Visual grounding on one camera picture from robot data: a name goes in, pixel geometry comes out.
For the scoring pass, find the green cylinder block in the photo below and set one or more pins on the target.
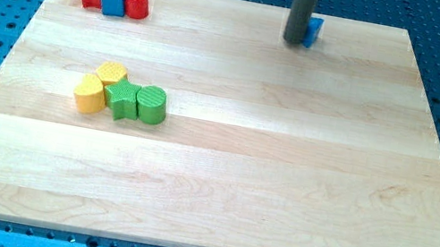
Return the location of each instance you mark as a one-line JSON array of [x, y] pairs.
[[151, 105]]

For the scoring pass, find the green star block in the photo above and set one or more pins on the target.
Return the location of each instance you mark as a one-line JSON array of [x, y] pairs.
[[121, 98]]

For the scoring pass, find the light wooden board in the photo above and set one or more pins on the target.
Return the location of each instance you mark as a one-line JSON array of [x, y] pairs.
[[262, 145]]

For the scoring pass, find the yellow hexagon block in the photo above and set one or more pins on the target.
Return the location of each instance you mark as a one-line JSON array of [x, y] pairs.
[[111, 72]]

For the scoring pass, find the yellow heart block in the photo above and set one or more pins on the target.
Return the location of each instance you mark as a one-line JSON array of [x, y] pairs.
[[89, 95]]

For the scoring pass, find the blue triangular block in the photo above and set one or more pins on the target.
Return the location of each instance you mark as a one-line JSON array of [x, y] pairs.
[[312, 32]]

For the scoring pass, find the red cylinder block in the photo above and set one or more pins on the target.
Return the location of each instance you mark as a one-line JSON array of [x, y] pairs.
[[136, 9]]

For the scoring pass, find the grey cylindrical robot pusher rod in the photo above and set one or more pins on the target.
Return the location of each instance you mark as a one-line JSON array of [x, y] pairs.
[[298, 21]]

